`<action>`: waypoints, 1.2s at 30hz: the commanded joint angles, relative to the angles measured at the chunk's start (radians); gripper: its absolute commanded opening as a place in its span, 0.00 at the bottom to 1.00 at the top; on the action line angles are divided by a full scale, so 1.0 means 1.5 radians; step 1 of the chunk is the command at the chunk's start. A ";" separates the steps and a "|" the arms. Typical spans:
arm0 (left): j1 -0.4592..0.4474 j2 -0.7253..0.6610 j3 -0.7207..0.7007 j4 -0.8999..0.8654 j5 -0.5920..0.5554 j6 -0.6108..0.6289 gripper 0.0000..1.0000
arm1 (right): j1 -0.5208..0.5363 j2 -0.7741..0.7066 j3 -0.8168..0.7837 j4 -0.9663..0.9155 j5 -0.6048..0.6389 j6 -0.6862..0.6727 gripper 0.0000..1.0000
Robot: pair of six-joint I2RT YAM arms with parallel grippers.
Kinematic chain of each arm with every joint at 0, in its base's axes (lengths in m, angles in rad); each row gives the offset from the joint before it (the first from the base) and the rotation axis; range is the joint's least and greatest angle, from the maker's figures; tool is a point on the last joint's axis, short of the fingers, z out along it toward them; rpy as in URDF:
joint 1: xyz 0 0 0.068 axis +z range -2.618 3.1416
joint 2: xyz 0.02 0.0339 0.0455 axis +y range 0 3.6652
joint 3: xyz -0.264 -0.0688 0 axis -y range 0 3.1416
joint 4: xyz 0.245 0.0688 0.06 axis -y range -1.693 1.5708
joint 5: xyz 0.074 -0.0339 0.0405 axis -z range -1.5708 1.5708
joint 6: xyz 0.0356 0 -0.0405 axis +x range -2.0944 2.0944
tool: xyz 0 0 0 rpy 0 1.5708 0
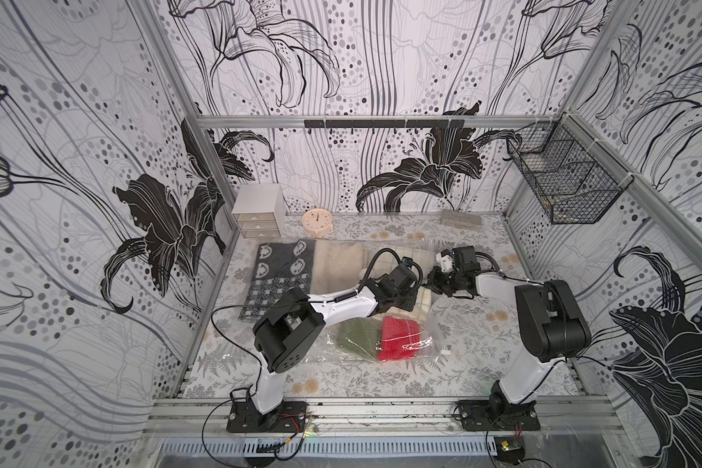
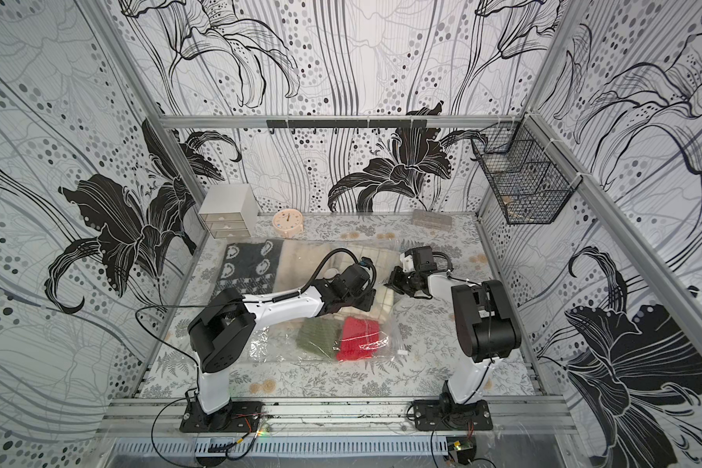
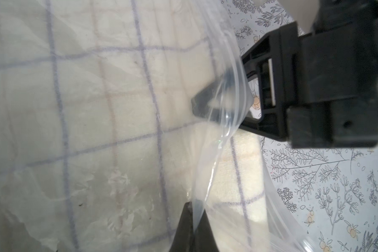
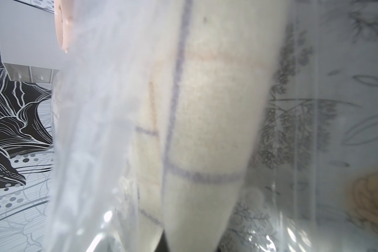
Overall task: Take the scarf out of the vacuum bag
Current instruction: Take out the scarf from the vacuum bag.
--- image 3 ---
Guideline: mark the clear plastic vacuum bag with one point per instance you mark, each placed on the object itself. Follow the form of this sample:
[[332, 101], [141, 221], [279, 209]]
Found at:
[[226, 132]]

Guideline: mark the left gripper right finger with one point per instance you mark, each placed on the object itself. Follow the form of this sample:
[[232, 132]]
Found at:
[[204, 240]]

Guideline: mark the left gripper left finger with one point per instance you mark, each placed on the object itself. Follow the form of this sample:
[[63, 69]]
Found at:
[[184, 236]]

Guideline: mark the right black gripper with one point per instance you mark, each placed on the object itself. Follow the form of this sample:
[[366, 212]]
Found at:
[[336, 80]]

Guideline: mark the cream checked cloth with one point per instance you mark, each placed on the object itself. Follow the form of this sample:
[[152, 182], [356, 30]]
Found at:
[[97, 110]]

